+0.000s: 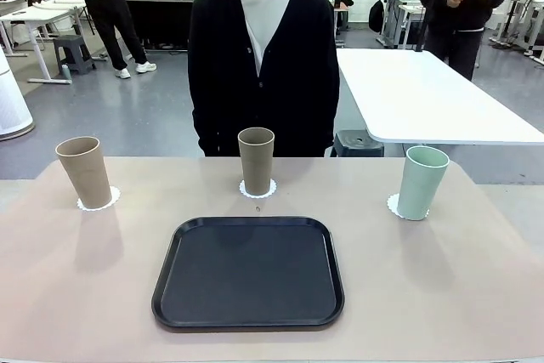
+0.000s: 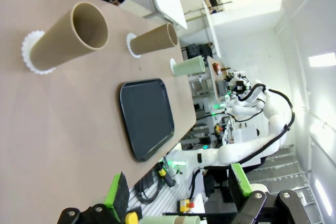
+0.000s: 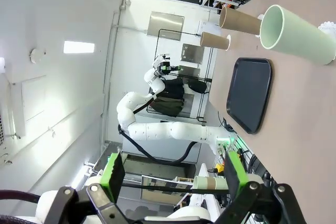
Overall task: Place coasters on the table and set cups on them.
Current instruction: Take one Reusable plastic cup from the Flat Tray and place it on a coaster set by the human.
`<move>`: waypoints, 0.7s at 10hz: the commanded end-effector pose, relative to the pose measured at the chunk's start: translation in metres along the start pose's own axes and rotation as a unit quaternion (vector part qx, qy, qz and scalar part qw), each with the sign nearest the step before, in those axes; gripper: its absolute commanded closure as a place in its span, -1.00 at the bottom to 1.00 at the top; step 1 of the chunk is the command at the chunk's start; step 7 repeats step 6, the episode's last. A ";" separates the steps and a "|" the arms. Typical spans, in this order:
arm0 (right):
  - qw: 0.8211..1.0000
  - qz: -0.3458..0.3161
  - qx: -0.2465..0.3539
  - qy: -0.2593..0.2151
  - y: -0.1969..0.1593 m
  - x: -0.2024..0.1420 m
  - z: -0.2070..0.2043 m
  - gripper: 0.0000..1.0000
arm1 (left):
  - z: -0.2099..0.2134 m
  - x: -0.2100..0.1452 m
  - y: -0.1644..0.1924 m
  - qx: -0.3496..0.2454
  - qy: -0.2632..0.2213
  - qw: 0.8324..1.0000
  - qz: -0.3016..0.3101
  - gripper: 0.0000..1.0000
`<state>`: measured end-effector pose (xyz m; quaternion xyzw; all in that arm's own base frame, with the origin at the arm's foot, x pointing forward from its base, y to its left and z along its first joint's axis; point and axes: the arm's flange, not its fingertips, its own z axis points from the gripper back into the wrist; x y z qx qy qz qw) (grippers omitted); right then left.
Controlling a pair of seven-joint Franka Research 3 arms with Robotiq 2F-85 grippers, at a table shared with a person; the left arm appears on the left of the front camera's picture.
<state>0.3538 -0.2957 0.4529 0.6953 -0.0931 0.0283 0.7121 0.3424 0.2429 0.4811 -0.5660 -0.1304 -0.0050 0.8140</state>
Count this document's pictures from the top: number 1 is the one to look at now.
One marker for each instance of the pale green cup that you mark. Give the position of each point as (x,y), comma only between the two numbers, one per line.
(421,184)

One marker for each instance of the olive brown cup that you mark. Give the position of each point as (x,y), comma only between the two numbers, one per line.
(255,163)

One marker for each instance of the light tan cup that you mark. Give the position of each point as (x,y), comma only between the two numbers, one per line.
(85,176)

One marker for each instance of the person left forearm black sleeve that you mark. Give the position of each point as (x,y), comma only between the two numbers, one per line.
(329,125)

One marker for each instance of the person right forearm black sleeve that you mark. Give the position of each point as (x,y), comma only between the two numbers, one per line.
(202,125)

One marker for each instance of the person in black hoodie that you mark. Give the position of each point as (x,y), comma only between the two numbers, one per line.
(463,18)

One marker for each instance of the black backpack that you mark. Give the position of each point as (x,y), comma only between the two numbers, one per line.
(376,14)

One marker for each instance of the large white table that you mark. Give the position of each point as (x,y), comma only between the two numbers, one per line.
(425,99)

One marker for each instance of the dark grey plastic stool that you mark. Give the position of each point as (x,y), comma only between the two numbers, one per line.
(357,144)

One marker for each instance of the person in black cardigan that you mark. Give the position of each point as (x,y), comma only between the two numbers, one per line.
(221,61)

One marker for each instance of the black draped table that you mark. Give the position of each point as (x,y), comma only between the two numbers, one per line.
(161,18)

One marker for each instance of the black plastic tray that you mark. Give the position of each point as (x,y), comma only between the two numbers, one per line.
(251,273)

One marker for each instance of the grey step stool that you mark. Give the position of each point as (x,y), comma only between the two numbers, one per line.
(72,46)

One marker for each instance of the small grey bottle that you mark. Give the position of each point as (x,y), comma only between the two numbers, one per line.
(65,73)

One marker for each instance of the white cylindrical air purifier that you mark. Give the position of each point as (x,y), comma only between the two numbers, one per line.
(13,99)

